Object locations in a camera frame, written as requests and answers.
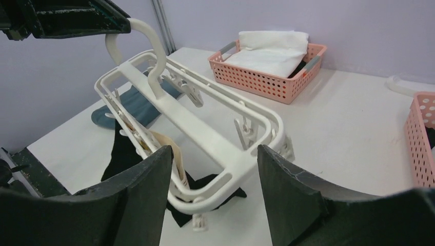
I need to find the white crumpled cloth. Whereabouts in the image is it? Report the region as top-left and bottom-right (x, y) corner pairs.
(225, 31), (309, 78)

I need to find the folded blue-grey cloth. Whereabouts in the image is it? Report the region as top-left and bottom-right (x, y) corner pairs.
(91, 86), (161, 130)

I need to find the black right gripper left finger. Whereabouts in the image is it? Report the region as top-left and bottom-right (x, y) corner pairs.
(1, 146), (173, 245)

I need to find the white clip hanger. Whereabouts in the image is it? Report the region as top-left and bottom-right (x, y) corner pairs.
(94, 18), (294, 231)

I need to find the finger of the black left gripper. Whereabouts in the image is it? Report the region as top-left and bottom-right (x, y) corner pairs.
(1, 0), (131, 41)

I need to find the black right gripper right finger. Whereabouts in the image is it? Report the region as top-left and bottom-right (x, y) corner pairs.
(258, 145), (434, 245)

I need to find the pink basket with white cloth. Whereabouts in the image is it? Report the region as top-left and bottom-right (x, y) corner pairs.
(208, 40), (327, 105)

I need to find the black underwear beige waistband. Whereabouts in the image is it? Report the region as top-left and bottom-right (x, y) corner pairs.
(101, 118), (248, 229)

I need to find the pink basket with underwear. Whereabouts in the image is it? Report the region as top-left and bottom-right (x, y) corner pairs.
(404, 92), (434, 188)

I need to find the metal drying rack stand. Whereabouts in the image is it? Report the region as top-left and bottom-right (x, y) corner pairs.
(385, 74), (434, 97)

